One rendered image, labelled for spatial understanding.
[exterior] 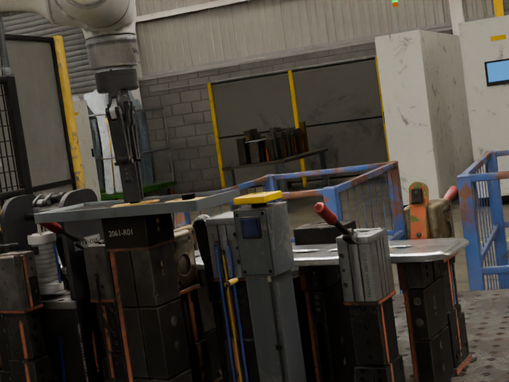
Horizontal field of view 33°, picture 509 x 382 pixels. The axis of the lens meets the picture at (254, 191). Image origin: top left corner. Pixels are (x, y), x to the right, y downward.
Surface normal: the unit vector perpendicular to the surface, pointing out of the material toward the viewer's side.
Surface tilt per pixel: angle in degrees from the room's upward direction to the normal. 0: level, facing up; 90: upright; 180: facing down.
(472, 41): 90
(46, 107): 90
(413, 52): 90
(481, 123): 90
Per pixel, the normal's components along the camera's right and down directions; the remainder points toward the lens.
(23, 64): 0.93, -0.11
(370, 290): -0.50, 0.14
